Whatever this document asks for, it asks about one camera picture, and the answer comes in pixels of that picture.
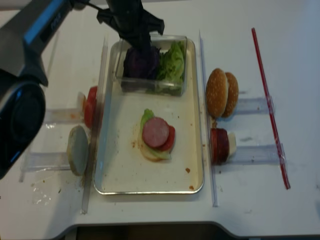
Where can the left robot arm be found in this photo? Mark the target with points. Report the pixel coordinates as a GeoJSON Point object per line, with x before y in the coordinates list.
{"type": "Point", "coordinates": [22, 74]}

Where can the clear plastic container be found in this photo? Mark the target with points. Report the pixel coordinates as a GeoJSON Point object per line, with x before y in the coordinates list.
{"type": "Point", "coordinates": [163, 43]}

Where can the stacked meat patties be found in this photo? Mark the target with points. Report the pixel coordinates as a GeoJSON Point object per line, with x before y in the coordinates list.
{"type": "Point", "coordinates": [219, 146]}

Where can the metal baking tray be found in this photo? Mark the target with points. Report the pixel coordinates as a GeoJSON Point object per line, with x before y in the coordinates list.
{"type": "Point", "coordinates": [121, 168]}

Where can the purple cabbage leaves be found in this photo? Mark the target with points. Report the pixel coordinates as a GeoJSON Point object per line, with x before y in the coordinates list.
{"type": "Point", "coordinates": [141, 65]}

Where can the rear sesame bun top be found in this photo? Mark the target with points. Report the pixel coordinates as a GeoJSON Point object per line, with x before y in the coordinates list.
{"type": "Point", "coordinates": [233, 95]}

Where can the clear patty track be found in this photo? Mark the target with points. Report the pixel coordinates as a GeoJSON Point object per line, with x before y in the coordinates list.
{"type": "Point", "coordinates": [258, 155]}

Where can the pink sausage slice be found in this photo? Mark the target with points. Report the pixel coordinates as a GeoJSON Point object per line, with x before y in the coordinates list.
{"type": "Point", "coordinates": [155, 132]}

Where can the clear bun track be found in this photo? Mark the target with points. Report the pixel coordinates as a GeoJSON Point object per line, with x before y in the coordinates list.
{"type": "Point", "coordinates": [251, 106]}

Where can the tomato slice on bun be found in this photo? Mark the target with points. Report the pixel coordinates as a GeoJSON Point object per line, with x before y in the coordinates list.
{"type": "Point", "coordinates": [169, 144]}

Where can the clear bun-bottom track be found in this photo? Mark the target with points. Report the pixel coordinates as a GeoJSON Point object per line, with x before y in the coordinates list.
{"type": "Point", "coordinates": [43, 161]}

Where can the clear tomato track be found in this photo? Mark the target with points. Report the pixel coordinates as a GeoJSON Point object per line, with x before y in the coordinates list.
{"type": "Point", "coordinates": [63, 116]}

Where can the red plastic strip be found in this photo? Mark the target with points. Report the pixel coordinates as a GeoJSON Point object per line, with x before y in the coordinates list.
{"type": "Point", "coordinates": [280, 150]}

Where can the upright tomato slices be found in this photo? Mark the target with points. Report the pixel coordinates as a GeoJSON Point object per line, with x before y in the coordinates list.
{"type": "Point", "coordinates": [90, 106]}

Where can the lettuce leaf on bun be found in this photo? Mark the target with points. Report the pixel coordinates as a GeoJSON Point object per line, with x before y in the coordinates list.
{"type": "Point", "coordinates": [147, 115]}

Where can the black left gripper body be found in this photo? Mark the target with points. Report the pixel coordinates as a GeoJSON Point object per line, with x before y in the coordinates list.
{"type": "Point", "coordinates": [130, 20]}

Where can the upright bun bottom halves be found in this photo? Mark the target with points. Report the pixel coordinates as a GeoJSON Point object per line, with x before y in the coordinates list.
{"type": "Point", "coordinates": [77, 150]}

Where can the sesame bun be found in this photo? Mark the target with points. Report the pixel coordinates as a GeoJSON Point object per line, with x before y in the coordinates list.
{"type": "Point", "coordinates": [233, 95]}
{"type": "Point", "coordinates": [216, 93]}

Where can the white tomato pusher block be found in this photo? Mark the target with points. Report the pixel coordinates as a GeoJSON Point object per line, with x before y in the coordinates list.
{"type": "Point", "coordinates": [81, 102]}

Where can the left long clear rail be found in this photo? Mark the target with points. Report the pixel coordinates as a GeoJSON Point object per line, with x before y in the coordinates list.
{"type": "Point", "coordinates": [95, 130]}

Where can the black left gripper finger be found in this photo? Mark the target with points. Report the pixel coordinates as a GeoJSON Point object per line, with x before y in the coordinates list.
{"type": "Point", "coordinates": [145, 44]}
{"type": "Point", "coordinates": [135, 42]}

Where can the bottom bun on tray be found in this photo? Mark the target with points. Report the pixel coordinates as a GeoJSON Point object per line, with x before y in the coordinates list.
{"type": "Point", "coordinates": [151, 154]}

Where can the front sesame bun top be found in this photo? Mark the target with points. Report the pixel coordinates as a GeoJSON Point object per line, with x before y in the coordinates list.
{"type": "Point", "coordinates": [216, 93]}

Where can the white patty pusher block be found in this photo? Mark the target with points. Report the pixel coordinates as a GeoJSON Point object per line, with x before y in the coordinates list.
{"type": "Point", "coordinates": [232, 145]}

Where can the green lettuce in container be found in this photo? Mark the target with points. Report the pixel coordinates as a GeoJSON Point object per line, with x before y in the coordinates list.
{"type": "Point", "coordinates": [171, 69]}

